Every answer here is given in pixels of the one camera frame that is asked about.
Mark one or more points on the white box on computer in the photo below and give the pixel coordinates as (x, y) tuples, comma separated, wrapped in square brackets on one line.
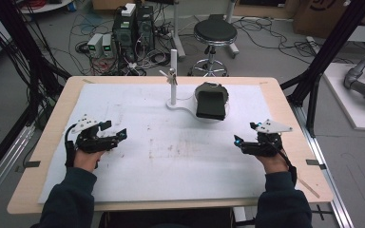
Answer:
[(128, 9)]

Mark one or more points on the black tape piece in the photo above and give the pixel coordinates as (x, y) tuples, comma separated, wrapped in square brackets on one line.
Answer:
[(315, 163), (31, 164)]

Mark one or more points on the white foam mat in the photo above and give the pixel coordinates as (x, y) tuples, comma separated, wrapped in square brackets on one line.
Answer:
[(171, 158)]

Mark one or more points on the black round stool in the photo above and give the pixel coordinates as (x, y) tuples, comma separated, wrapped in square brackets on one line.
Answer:
[(215, 31)]

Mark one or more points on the white floor board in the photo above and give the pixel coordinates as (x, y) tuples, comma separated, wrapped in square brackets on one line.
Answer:
[(351, 107)]

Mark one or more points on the aluminium rail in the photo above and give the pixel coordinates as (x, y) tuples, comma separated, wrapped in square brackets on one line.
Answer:
[(0, 177), (329, 177)]

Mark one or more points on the white stand with post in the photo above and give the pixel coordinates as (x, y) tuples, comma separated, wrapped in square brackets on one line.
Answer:
[(173, 91)]

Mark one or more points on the black frame post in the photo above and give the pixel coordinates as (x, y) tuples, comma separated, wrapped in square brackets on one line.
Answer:
[(326, 53), (19, 47)]

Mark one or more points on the grey power supply unit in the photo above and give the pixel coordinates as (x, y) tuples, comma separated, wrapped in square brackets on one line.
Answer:
[(107, 44), (95, 44)]

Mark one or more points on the person's left hand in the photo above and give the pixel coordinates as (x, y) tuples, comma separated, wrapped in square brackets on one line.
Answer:
[(85, 161)]

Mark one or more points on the bunch of keys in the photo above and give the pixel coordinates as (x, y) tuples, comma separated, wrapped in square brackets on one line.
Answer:
[(172, 77)]

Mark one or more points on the cardboard box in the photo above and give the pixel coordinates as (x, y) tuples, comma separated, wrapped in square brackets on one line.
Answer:
[(320, 15)]

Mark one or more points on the person's right hand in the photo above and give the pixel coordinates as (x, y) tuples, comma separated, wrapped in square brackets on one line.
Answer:
[(274, 164)]

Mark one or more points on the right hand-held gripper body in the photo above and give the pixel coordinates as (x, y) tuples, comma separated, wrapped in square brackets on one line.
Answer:
[(267, 145)]

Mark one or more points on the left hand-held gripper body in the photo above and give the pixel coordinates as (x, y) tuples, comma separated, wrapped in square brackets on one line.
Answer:
[(90, 142)]

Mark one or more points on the white metal stand leg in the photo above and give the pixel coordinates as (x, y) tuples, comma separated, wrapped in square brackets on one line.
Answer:
[(177, 31), (233, 28)]

